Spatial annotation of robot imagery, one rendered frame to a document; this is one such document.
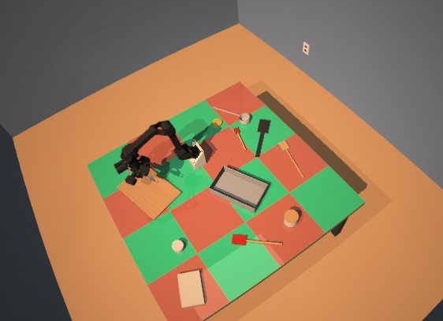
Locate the orange flat disc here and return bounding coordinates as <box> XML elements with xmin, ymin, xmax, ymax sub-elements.
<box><xmin>212</xmin><ymin>118</ymin><xmax>222</xmax><ymax>127</ymax></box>

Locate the grey cylinder with orange lid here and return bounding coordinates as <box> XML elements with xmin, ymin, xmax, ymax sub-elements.
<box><xmin>284</xmin><ymin>210</ymin><xmax>299</xmax><ymax>227</ymax></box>

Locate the black spatula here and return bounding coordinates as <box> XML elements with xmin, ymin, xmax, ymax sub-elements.
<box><xmin>255</xmin><ymin>119</ymin><xmax>271</xmax><ymax>157</ymax></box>

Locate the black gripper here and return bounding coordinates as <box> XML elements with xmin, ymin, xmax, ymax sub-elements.
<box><xmin>125</xmin><ymin>155</ymin><xmax>150</xmax><ymax>185</ymax></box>

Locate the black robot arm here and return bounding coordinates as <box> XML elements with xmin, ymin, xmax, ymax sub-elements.
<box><xmin>114</xmin><ymin>120</ymin><xmax>201</xmax><ymax>177</ymax></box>

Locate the red spatula with orange handle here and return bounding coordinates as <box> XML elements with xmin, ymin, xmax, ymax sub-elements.
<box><xmin>232</xmin><ymin>234</ymin><xmax>282</xmax><ymax>245</ymax></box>

